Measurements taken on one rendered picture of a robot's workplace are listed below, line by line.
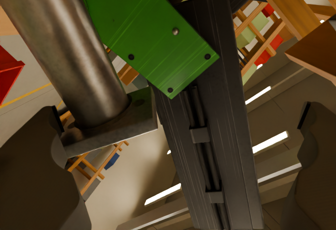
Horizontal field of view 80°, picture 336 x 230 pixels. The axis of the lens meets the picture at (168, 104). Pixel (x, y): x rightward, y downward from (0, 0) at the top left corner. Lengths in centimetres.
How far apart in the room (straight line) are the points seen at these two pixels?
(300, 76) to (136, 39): 759
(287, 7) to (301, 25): 10
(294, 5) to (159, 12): 88
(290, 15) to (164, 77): 86
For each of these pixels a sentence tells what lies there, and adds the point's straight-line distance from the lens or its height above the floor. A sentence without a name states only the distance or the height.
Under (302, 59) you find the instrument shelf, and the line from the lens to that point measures 77.
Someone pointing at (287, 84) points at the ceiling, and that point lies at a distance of 785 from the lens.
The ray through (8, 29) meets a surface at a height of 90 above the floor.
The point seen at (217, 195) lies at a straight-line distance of 46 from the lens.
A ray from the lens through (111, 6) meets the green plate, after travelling 33.
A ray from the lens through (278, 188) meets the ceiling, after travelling 468.
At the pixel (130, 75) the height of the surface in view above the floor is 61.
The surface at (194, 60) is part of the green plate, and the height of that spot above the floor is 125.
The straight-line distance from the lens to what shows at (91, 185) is 590.
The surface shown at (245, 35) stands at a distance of 352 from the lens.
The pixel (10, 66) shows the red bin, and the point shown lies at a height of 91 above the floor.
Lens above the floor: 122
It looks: 8 degrees up
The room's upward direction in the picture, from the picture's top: 136 degrees clockwise
